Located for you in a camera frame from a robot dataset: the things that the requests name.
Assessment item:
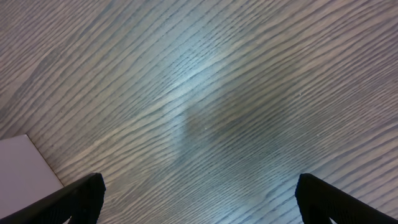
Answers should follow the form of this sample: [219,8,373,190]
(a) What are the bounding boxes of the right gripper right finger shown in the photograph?
[295,173,397,224]

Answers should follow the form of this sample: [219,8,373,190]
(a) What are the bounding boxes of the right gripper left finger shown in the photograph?
[1,173,106,224]

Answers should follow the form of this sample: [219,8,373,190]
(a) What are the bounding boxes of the white cardboard box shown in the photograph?
[0,134,63,218]

